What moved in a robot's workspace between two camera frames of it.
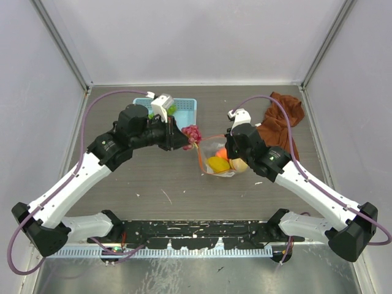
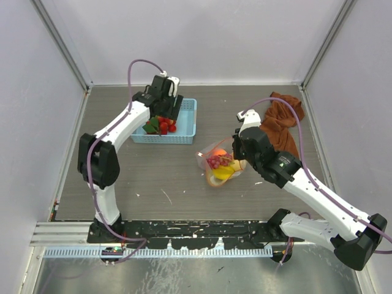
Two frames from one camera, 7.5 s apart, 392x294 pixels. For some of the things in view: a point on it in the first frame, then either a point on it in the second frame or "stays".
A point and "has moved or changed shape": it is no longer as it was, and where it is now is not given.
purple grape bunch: [193, 135] -> [220, 160]
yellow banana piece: [218, 164] -> [223, 172]
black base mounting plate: [197, 234] stays
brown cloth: [275, 126] stays
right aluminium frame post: [345, 12] stays
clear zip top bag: [213, 158] has moved or changed shape
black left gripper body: [157, 133] -> [168, 106]
